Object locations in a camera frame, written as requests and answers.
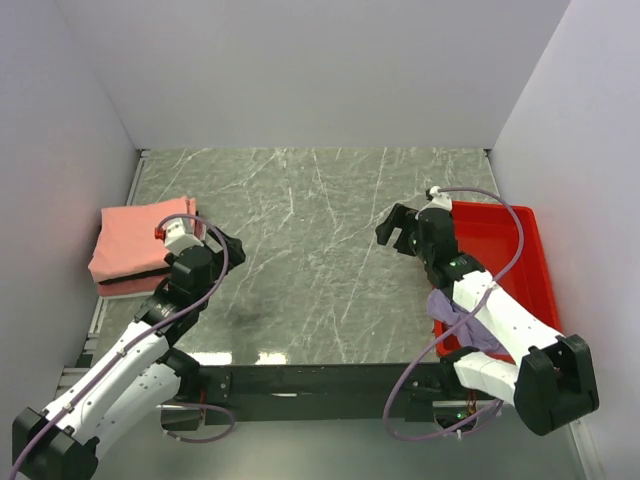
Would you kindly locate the folded black t-shirt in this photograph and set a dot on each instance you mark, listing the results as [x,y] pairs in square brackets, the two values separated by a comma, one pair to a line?
[137,276]

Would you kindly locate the folded salmon pink t-shirt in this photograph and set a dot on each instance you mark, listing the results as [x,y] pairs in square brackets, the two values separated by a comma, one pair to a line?
[126,242]

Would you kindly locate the aluminium rail frame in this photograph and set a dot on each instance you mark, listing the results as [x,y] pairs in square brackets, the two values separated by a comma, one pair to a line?
[71,374]

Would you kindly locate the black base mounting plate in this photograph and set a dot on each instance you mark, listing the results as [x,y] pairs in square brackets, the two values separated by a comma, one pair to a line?
[255,393]

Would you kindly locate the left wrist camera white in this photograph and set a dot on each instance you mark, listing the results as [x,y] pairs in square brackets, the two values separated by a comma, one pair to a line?
[177,235]

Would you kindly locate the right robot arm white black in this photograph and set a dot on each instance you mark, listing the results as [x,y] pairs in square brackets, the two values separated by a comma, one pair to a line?
[550,380]

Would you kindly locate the folded dusty red t-shirt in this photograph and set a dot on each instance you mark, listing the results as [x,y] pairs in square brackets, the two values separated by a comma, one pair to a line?
[127,288]

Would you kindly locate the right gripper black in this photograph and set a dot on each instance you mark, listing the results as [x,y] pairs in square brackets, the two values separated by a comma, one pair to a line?
[400,217]

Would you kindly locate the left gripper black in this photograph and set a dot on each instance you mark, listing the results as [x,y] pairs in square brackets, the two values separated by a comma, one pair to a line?
[236,253]

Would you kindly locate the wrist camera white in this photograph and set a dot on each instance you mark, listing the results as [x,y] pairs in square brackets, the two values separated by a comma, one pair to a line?
[177,235]
[437,198]

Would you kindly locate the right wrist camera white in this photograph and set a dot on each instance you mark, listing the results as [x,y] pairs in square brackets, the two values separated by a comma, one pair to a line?
[437,198]

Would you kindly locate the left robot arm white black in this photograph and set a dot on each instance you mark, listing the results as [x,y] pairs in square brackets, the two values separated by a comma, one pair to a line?
[69,437]

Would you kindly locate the red plastic bin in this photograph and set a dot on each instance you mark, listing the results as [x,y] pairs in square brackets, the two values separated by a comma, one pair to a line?
[489,233]

